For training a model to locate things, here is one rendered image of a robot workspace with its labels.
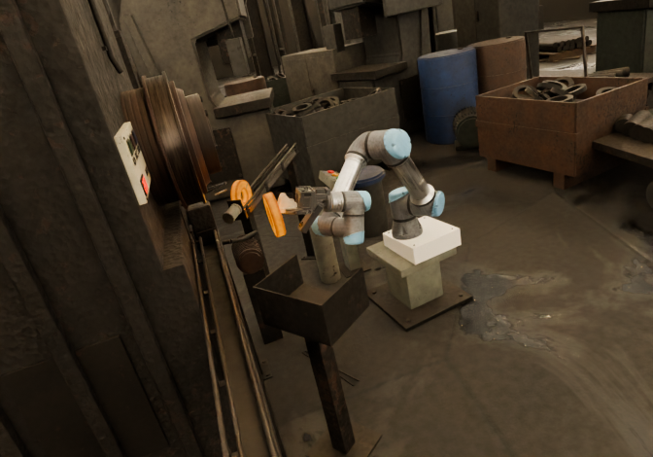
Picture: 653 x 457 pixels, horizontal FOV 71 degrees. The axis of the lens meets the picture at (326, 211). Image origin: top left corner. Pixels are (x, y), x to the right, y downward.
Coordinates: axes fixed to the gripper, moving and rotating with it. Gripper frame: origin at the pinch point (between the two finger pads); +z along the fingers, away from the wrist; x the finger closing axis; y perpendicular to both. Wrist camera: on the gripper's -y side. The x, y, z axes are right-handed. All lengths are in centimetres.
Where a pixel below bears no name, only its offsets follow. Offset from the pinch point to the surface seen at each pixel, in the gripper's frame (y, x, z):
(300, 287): -22.2, 15.9, -6.8
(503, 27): 96, -341, -345
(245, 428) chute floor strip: -29, 65, 19
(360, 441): -78, 31, -28
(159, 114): 31.0, -2.5, 35.3
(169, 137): 24.6, 0.7, 32.8
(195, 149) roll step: 20.1, -3.7, 25.0
